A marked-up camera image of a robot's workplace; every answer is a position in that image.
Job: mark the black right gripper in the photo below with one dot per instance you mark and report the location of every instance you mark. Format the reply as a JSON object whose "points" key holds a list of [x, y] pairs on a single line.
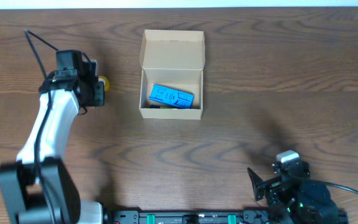
{"points": [[273, 187]]}

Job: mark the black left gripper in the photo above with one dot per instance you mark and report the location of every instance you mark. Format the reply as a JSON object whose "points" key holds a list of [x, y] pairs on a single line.
{"points": [[99, 95]]}

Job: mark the yellow tape roll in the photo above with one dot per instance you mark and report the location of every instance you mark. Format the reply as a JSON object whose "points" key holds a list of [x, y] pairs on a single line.
{"points": [[105, 82]]}

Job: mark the blue whiteboard duster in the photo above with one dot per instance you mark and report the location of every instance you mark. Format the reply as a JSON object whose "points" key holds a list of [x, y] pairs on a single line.
{"points": [[171, 97]]}

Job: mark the yellow blue highlighter marker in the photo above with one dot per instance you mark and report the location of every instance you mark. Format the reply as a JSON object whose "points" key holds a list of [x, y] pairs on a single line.
{"points": [[160, 107]]}

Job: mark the cardboard box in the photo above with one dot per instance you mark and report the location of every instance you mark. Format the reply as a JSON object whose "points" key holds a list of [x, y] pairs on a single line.
{"points": [[176, 59]]}

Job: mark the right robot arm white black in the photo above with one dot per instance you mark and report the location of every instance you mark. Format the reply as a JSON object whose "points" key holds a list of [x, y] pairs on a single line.
{"points": [[293, 198]]}

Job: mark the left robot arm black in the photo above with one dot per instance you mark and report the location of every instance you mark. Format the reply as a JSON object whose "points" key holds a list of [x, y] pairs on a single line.
{"points": [[37, 187]]}

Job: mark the black mounting rail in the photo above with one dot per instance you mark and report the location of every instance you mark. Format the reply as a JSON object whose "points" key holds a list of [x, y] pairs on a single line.
{"points": [[216, 217]]}

